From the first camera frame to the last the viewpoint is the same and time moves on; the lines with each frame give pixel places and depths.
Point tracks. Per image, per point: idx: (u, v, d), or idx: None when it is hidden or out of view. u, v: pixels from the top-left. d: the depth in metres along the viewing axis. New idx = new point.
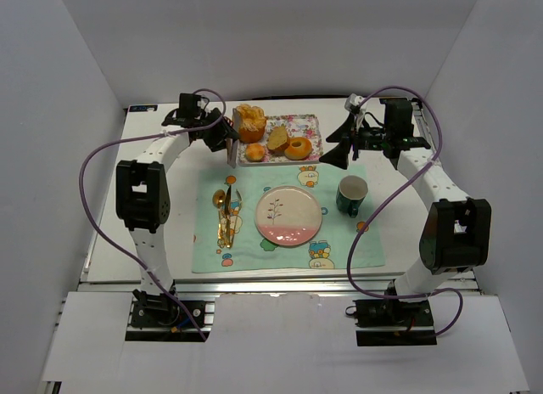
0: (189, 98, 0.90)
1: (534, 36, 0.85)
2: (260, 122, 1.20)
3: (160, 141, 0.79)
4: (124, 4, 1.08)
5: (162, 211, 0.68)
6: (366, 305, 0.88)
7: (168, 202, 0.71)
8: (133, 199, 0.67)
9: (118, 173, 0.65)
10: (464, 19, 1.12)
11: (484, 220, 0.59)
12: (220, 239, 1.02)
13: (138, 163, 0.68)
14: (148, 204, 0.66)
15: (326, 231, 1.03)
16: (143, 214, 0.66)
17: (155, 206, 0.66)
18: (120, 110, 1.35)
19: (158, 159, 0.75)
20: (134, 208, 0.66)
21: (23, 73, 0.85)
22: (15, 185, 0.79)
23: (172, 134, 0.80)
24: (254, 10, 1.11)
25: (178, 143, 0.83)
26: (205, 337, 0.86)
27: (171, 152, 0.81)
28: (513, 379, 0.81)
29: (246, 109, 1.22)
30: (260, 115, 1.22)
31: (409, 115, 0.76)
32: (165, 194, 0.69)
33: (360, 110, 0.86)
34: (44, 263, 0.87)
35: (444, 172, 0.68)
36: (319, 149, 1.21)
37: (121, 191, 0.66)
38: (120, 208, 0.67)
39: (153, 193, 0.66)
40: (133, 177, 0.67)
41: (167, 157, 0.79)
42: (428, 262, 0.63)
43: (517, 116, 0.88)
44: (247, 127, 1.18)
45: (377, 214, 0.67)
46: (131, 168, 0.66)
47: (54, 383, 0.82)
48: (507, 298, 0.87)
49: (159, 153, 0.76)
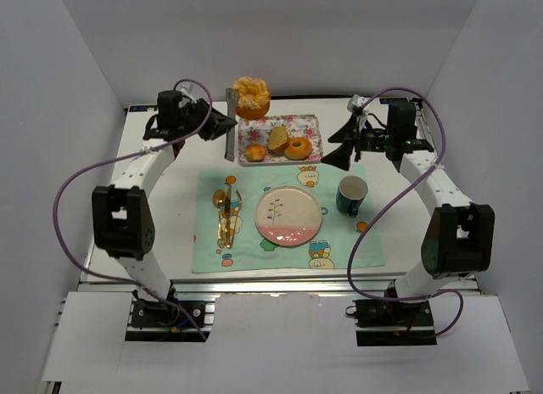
0: (170, 103, 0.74)
1: (534, 36, 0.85)
2: (262, 98, 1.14)
3: (139, 160, 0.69)
4: (124, 5, 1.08)
5: (145, 239, 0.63)
6: (366, 305, 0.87)
7: (152, 227, 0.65)
8: (112, 228, 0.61)
9: (94, 200, 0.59)
10: (463, 19, 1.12)
11: (487, 227, 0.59)
12: (220, 239, 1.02)
13: (116, 188, 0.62)
14: (129, 232, 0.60)
15: (326, 231, 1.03)
16: (125, 243, 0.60)
17: (137, 235, 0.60)
18: (119, 110, 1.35)
19: (141, 182, 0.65)
20: (114, 237, 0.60)
21: (23, 73, 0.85)
22: (16, 185, 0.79)
23: (154, 149, 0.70)
24: (254, 10, 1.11)
25: (162, 159, 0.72)
26: (205, 336, 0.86)
27: (155, 172, 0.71)
28: (513, 379, 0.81)
29: (247, 84, 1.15)
30: (262, 90, 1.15)
31: (411, 118, 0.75)
32: (148, 220, 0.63)
33: (362, 112, 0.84)
34: (45, 263, 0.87)
35: (447, 177, 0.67)
36: (319, 149, 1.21)
37: (99, 219, 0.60)
38: (98, 237, 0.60)
39: (133, 222, 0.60)
40: (112, 204, 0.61)
41: (151, 177, 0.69)
42: (430, 266, 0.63)
43: (516, 116, 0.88)
44: (248, 104, 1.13)
45: (377, 218, 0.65)
46: (108, 194, 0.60)
47: (54, 383, 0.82)
48: (507, 298, 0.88)
49: (141, 174, 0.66)
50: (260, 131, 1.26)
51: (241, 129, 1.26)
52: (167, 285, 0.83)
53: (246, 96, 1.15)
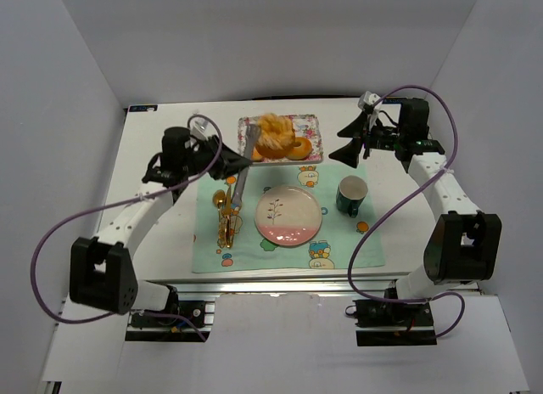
0: (175, 144, 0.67)
1: (534, 36, 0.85)
2: (284, 138, 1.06)
3: (131, 208, 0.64)
4: (124, 4, 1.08)
5: (124, 301, 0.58)
6: (366, 304, 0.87)
7: (136, 285, 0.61)
8: (91, 284, 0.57)
9: (73, 255, 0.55)
10: (463, 19, 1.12)
11: (492, 237, 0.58)
12: (220, 239, 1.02)
13: (98, 243, 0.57)
14: (106, 291, 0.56)
15: (327, 232, 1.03)
16: (101, 302, 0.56)
17: (114, 297, 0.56)
18: (119, 110, 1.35)
19: (126, 235, 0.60)
20: (91, 295, 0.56)
21: (23, 73, 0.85)
22: (16, 185, 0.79)
23: (149, 198, 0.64)
24: (254, 10, 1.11)
25: (157, 206, 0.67)
26: (205, 337, 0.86)
27: (146, 222, 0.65)
28: (513, 379, 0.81)
29: (271, 123, 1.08)
30: (286, 130, 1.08)
31: (424, 118, 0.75)
32: (131, 279, 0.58)
33: (373, 110, 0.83)
34: (45, 264, 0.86)
35: (456, 182, 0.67)
36: (319, 149, 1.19)
37: (77, 273, 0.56)
38: (75, 292, 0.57)
39: (110, 284, 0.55)
40: (93, 257, 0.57)
41: (141, 228, 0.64)
42: (432, 272, 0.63)
43: (516, 117, 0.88)
44: (268, 144, 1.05)
45: (379, 223, 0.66)
46: (88, 248, 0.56)
47: (54, 383, 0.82)
48: (506, 298, 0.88)
49: (129, 227, 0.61)
50: None
51: (241, 129, 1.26)
52: (165, 296, 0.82)
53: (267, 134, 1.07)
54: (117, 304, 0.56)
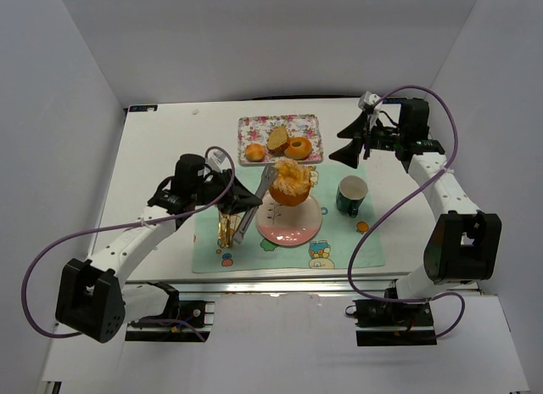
0: (187, 171, 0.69)
1: (534, 36, 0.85)
2: (299, 187, 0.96)
3: (131, 233, 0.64)
4: (124, 4, 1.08)
5: (108, 328, 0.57)
6: (366, 305, 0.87)
7: (122, 313, 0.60)
8: (78, 306, 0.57)
9: (64, 276, 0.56)
10: (463, 19, 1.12)
11: (492, 237, 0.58)
12: (220, 239, 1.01)
13: (90, 267, 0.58)
14: (91, 317, 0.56)
15: (327, 232, 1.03)
16: (85, 327, 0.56)
17: (98, 324, 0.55)
18: (119, 110, 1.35)
19: (120, 261, 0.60)
20: (76, 318, 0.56)
21: (23, 73, 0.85)
22: (16, 184, 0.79)
23: (151, 223, 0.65)
24: (254, 10, 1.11)
25: (157, 233, 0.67)
26: (204, 337, 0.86)
27: (143, 248, 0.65)
28: (513, 379, 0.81)
29: (289, 167, 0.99)
30: (303, 178, 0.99)
31: (424, 118, 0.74)
32: (117, 307, 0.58)
33: (374, 110, 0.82)
34: (45, 264, 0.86)
35: (456, 182, 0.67)
36: (319, 149, 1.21)
37: (65, 295, 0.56)
38: (61, 312, 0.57)
39: (97, 309, 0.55)
40: (83, 280, 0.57)
41: (137, 256, 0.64)
42: (432, 272, 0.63)
43: (515, 117, 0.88)
44: (282, 188, 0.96)
45: (379, 222, 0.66)
46: (80, 272, 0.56)
47: (54, 383, 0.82)
48: (506, 298, 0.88)
49: (124, 252, 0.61)
50: (260, 131, 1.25)
51: (241, 129, 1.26)
52: (165, 301, 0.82)
53: (284, 179, 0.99)
54: (99, 331, 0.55)
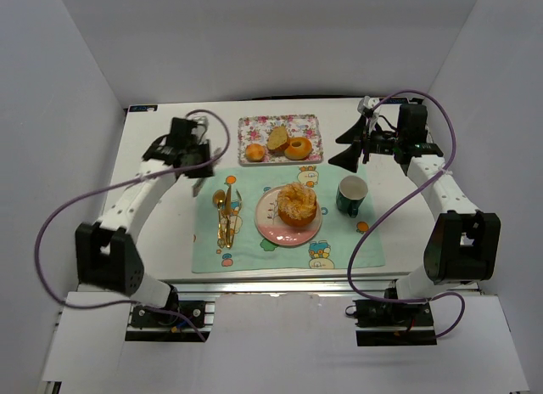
0: (184, 126, 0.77)
1: (534, 36, 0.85)
2: (305, 211, 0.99)
3: (132, 190, 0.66)
4: (124, 5, 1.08)
5: (131, 282, 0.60)
6: (366, 305, 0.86)
7: (141, 267, 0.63)
8: (97, 267, 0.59)
9: (77, 240, 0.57)
10: (464, 19, 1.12)
11: (490, 237, 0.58)
12: (220, 239, 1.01)
13: (101, 227, 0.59)
14: (113, 273, 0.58)
15: (327, 232, 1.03)
16: (109, 284, 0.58)
17: (122, 278, 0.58)
18: (119, 110, 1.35)
19: (128, 218, 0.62)
20: (98, 278, 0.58)
21: (22, 74, 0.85)
22: (16, 185, 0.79)
23: (150, 178, 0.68)
24: (254, 10, 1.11)
25: (157, 188, 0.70)
26: (204, 337, 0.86)
27: (148, 203, 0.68)
28: (513, 379, 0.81)
29: (295, 190, 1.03)
30: (308, 200, 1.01)
31: (423, 121, 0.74)
32: (135, 261, 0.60)
33: (373, 114, 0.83)
34: (44, 263, 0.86)
35: (455, 183, 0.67)
36: (319, 149, 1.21)
37: (82, 259, 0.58)
38: (82, 276, 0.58)
39: (117, 265, 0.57)
40: (97, 242, 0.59)
41: (142, 209, 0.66)
42: (431, 272, 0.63)
43: (515, 118, 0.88)
44: (288, 211, 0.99)
45: (378, 223, 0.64)
46: (92, 234, 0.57)
47: (54, 383, 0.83)
48: (507, 298, 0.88)
49: (131, 210, 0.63)
50: (260, 131, 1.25)
51: (241, 129, 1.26)
52: (166, 294, 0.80)
53: (290, 202, 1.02)
54: (125, 286, 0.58)
